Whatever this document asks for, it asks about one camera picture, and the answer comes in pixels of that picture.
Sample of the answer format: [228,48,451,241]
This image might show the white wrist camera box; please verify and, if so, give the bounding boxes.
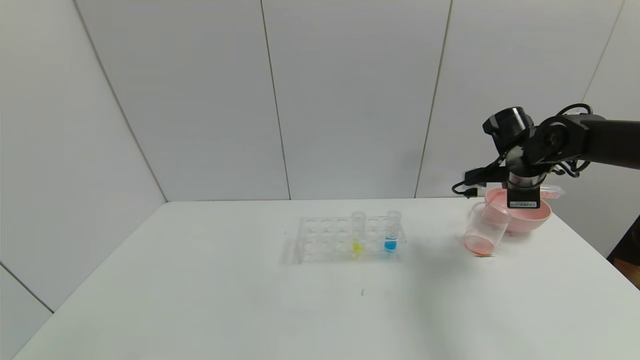
[464,167,501,198]

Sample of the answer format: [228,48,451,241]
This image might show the clear plastic measuring beaker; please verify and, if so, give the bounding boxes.
[462,202,511,258]

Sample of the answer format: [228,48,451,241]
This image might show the test tube with blue pigment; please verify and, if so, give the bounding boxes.
[385,210,402,253]

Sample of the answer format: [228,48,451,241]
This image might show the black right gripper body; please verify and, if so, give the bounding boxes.
[505,171,547,209]

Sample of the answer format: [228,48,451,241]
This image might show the black camera cable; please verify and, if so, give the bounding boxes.
[451,181,478,199]

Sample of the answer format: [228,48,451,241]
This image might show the pink bowl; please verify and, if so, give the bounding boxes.
[484,188,552,235]

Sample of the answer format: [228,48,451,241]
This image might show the clear acrylic test tube rack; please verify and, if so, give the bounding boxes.
[295,216,407,265]

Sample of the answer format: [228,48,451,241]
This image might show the test tube with yellow pigment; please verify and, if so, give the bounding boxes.
[351,211,366,257]

